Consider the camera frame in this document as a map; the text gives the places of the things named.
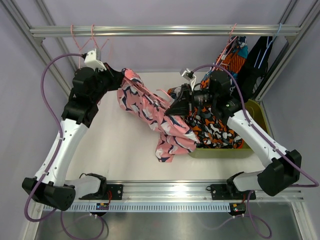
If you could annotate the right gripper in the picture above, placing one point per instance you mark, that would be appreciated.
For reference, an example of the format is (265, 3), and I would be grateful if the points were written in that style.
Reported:
(180, 106)

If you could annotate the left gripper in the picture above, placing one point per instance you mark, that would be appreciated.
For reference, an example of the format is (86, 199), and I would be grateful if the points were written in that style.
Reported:
(115, 77)

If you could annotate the pink hanger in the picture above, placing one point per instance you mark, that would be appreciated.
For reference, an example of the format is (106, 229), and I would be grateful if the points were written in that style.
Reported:
(227, 48)
(139, 85)
(80, 47)
(108, 42)

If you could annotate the pink shark print shorts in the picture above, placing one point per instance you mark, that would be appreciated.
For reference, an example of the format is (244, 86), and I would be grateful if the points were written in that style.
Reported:
(175, 136)

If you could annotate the camouflage shorts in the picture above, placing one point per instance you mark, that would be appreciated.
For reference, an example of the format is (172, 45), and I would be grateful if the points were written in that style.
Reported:
(211, 132)

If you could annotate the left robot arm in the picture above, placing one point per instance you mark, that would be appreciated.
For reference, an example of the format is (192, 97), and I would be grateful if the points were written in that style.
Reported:
(49, 186)

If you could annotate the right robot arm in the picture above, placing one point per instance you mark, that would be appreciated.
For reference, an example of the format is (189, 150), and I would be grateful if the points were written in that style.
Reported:
(280, 165)

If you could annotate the blue orange patterned shorts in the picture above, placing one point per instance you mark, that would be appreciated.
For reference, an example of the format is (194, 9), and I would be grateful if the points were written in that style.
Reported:
(237, 57)

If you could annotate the black shorts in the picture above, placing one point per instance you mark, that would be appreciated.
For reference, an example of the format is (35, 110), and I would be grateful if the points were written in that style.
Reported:
(248, 75)

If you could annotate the olive green plastic bin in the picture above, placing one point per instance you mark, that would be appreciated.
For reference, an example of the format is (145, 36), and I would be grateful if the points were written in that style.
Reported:
(257, 113)

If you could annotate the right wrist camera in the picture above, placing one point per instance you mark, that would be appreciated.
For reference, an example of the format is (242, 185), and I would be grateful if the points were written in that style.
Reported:
(189, 76)

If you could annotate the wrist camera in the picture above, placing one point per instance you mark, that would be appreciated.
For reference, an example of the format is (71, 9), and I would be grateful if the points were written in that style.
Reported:
(92, 59)
(189, 76)

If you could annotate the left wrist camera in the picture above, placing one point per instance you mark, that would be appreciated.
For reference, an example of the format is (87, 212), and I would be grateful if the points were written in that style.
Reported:
(92, 59)

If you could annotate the aluminium hanging rail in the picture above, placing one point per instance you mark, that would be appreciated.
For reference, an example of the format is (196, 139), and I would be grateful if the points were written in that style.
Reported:
(165, 30)

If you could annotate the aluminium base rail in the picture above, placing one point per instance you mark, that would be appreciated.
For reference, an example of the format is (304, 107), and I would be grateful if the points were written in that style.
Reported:
(188, 191)

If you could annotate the left aluminium frame post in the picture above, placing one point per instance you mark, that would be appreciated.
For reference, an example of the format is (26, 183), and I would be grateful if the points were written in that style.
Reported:
(20, 21)

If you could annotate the aluminium frame post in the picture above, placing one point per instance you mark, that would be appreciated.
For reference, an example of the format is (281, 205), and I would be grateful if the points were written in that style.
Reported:
(304, 20)
(20, 21)

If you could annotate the white slotted cable duct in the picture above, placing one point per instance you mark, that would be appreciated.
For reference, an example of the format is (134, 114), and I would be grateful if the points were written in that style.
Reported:
(151, 207)

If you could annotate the right aluminium frame post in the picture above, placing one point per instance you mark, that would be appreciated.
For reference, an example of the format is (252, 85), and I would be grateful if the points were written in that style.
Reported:
(304, 20)

